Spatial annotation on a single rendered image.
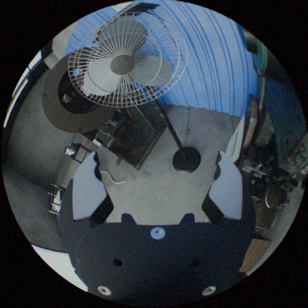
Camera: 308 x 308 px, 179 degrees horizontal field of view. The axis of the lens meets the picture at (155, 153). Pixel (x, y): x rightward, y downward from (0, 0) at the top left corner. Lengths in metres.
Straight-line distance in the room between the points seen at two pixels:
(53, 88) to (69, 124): 0.36
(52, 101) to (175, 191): 1.57
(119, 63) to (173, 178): 1.32
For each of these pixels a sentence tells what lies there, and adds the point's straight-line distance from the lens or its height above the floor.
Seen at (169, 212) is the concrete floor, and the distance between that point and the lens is 1.39.
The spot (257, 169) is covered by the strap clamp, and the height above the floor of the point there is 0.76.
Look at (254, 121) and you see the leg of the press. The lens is 0.75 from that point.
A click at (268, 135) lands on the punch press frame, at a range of 0.71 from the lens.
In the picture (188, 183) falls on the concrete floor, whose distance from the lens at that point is 1.37.
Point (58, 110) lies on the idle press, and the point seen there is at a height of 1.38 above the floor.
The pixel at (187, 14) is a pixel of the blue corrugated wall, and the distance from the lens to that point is 1.48.
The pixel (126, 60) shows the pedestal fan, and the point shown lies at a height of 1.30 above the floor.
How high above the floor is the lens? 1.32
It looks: 52 degrees down
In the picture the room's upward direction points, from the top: 44 degrees counter-clockwise
